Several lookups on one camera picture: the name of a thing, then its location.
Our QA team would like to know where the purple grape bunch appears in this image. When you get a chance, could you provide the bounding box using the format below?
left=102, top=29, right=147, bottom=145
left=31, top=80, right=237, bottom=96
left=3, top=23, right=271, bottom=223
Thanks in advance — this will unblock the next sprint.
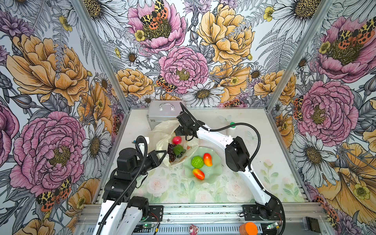
left=167, top=144, right=186, bottom=163

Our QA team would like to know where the red white small object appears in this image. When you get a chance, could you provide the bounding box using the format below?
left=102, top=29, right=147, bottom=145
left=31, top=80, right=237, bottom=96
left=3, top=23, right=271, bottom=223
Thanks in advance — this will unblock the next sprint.
left=189, top=224, right=199, bottom=235

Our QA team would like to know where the aluminium front rail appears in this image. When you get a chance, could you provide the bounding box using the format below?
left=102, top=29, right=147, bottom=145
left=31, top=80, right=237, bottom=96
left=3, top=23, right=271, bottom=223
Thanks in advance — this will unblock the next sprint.
left=73, top=202, right=333, bottom=235

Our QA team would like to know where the green circuit board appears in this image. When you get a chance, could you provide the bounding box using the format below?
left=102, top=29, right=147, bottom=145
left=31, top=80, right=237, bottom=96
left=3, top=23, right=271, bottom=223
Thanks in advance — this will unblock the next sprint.
left=266, top=222, right=280, bottom=230

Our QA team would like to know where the red strawberry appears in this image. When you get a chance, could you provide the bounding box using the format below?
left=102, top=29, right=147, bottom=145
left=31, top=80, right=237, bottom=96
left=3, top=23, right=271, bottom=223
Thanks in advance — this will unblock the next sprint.
left=172, top=136, right=182, bottom=146

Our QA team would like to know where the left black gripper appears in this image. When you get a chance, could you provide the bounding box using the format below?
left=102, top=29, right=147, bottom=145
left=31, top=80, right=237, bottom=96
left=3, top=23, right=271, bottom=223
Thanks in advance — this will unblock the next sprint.
left=132, top=150, right=167, bottom=177

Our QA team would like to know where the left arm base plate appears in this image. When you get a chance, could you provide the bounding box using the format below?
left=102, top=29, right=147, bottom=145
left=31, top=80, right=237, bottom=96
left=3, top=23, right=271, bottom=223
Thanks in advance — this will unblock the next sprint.
left=141, top=205, right=164, bottom=222

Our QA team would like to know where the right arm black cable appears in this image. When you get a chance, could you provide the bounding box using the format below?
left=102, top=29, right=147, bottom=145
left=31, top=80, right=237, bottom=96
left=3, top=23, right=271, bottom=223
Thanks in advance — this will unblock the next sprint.
left=180, top=102, right=286, bottom=235

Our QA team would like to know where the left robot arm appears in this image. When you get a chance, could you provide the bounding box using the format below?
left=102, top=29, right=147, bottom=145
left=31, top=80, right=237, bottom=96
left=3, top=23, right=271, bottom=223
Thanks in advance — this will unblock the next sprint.
left=93, top=147, right=167, bottom=235

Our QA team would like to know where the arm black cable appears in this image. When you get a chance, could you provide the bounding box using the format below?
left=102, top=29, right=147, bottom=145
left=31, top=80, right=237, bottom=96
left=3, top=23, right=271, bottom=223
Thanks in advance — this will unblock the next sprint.
left=95, top=136, right=148, bottom=235
left=180, top=102, right=286, bottom=235

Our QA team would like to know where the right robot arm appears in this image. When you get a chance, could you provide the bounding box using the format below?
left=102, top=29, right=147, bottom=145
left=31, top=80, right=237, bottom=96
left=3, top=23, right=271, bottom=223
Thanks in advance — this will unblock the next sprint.
left=175, top=111, right=280, bottom=220

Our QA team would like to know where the silver metal case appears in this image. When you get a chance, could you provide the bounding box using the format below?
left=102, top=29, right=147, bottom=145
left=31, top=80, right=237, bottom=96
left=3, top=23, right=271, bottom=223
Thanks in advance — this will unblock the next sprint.
left=146, top=100, right=185, bottom=130

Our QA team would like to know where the green bumpy fruit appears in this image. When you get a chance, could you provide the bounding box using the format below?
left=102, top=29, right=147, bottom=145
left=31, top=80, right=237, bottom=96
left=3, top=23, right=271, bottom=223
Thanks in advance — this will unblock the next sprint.
left=191, top=156, right=205, bottom=169

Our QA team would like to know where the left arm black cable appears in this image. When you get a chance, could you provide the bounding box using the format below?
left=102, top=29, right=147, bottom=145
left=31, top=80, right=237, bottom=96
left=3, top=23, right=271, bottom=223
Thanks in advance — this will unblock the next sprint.
left=95, top=136, right=148, bottom=235

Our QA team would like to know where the light green plate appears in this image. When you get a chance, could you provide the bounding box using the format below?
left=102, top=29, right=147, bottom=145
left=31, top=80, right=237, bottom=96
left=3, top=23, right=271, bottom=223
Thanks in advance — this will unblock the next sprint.
left=183, top=147, right=223, bottom=184

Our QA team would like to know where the yellow orange mango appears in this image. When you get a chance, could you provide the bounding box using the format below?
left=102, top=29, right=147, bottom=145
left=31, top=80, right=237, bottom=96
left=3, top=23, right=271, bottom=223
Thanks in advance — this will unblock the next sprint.
left=193, top=168, right=205, bottom=180

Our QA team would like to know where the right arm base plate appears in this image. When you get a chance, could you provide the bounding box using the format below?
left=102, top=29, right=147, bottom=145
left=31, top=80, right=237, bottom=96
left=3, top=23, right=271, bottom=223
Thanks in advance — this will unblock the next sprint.
left=239, top=204, right=285, bottom=221

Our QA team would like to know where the orange round cap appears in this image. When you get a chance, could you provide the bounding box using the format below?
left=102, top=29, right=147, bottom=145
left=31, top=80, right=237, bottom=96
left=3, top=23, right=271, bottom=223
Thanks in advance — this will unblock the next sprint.
left=239, top=222, right=258, bottom=235

